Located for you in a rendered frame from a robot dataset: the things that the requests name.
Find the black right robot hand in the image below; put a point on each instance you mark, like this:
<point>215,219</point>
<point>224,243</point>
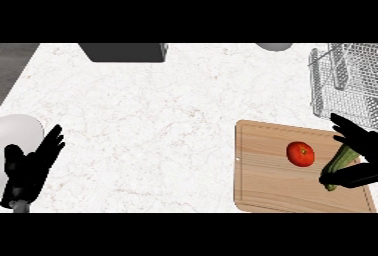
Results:
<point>356,156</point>

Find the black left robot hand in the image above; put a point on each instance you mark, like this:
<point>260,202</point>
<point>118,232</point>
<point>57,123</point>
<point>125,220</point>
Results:
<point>29,166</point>

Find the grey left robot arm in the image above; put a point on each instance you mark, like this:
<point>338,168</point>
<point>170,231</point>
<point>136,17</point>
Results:
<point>21,206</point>

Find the red tomato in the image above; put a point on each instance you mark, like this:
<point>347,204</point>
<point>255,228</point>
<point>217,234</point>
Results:
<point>300,154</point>

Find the wooden cutting board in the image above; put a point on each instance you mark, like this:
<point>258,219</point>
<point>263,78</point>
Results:
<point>275,176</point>

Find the green cucumber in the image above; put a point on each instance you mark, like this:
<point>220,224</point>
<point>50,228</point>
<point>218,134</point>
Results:
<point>340,160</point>

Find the white plate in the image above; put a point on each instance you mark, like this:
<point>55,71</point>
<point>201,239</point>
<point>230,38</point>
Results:
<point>16,140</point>

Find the dark grey sink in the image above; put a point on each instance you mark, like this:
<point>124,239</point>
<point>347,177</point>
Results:
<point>12,63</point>

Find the grey round object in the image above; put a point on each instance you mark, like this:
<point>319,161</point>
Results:
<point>275,46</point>

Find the dark grey appliance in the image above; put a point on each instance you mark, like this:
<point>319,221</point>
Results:
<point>125,51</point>

